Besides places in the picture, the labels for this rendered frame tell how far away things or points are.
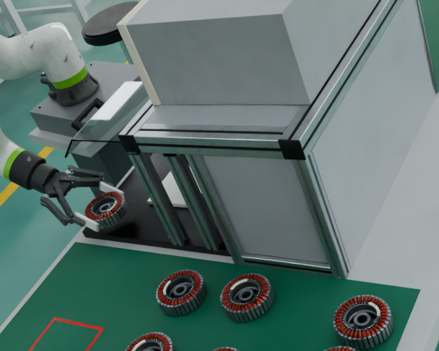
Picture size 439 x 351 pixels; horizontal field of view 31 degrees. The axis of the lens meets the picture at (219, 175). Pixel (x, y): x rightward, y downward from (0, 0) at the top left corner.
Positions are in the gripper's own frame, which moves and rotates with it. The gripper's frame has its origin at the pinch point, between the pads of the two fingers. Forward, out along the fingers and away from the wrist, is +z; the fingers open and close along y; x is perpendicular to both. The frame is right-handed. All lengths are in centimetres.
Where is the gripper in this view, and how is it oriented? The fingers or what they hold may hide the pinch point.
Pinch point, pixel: (104, 208)
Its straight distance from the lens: 202.4
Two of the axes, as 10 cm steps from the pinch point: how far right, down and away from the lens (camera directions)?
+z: 8.9, 4.2, -1.9
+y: -4.4, 6.5, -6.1
